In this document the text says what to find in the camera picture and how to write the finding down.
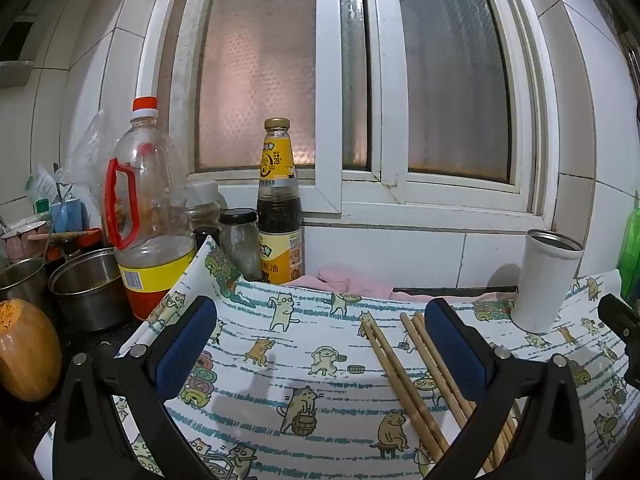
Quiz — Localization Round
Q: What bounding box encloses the white steel utensil cup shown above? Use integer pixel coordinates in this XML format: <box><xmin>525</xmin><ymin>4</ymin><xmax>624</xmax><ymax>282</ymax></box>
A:
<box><xmin>510</xmin><ymin>229</ymin><xmax>584</xmax><ymax>334</ymax></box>

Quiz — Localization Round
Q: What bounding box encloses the black lid glass jar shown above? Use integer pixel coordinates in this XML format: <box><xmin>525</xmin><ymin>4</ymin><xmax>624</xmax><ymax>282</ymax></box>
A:
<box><xmin>219</xmin><ymin>208</ymin><xmax>262</xmax><ymax>281</ymax></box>

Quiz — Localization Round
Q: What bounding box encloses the blue cup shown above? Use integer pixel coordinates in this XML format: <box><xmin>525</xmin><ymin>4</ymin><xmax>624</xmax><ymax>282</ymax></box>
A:
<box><xmin>50</xmin><ymin>198</ymin><xmax>85</xmax><ymax>233</ymax></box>

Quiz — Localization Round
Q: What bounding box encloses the small steel pot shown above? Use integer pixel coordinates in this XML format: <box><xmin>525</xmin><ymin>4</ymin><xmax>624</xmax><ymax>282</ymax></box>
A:
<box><xmin>0</xmin><ymin>258</ymin><xmax>48</xmax><ymax>308</ymax></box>

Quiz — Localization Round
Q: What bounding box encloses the clear plastic bag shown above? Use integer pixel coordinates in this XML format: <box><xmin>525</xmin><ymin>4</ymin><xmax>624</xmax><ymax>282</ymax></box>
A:
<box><xmin>54</xmin><ymin>110</ymin><xmax>118</xmax><ymax>210</ymax></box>

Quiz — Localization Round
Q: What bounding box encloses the white frame frosted window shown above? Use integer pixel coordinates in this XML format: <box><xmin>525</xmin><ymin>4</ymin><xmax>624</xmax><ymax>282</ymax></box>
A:
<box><xmin>138</xmin><ymin>0</ymin><xmax>559</xmax><ymax>233</ymax></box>

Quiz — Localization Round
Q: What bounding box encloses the orange pumpkin piece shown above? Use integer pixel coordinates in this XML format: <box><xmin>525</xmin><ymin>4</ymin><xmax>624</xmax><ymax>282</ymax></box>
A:
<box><xmin>1</xmin><ymin>299</ymin><xmax>62</xmax><ymax>402</ymax></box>

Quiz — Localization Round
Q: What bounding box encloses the large clear oil bottle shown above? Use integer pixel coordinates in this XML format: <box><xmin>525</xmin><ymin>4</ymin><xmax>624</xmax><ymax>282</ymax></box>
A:
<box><xmin>103</xmin><ymin>96</ymin><xmax>195</xmax><ymax>320</ymax></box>

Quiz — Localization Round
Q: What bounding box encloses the green dish soap bottle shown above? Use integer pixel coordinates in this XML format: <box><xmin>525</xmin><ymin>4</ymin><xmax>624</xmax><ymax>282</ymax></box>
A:
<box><xmin>617</xmin><ymin>208</ymin><xmax>640</xmax><ymax>306</ymax></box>

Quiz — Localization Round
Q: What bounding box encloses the bamboo chopstick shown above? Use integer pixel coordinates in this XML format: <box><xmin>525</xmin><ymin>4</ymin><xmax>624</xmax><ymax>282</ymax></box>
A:
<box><xmin>366</xmin><ymin>313</ymin><xmax>452</xmax><ymax>456</ymax></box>
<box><xmin>399</xmin><ymin>312</ymin><xmax>497</xmax><ymax>474</ymax></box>
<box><xmin>412</xmin><ymin>310</ymin><xmax>519</xmax><ymax>456</ymax></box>
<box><xmin>361</xmin><ymin>316</ymin><xmax>445</xmax><ymax>463</ymax></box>

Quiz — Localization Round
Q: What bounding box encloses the white lid spice jar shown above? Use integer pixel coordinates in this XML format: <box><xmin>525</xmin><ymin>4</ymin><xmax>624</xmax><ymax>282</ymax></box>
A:
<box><xmin>186</xmin><ymin>180</ymin><xmax>220</xmax><ymax>231</ymax></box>

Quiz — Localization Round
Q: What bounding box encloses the pink cloth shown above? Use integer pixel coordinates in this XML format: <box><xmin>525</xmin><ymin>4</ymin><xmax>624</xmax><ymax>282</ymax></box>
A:
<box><xmin>285</xmin><ymin>266</ymin><xmax>516</xmax><ymax>302</ymax></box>

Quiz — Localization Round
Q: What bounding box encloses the cat pattern table cloth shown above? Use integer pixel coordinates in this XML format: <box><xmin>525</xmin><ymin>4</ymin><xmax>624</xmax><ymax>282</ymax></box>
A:
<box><xmin>130</xmin><ymin>243</ymin><xmax>639</xmax><ymax>479</ymax></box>

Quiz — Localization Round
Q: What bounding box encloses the yellow label sauce bottle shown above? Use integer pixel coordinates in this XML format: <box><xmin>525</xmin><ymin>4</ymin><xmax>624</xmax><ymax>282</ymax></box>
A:
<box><xmin>257</xmin><ymin>117</ymin><xmax>304</xmax><ymax>285</ymax></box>

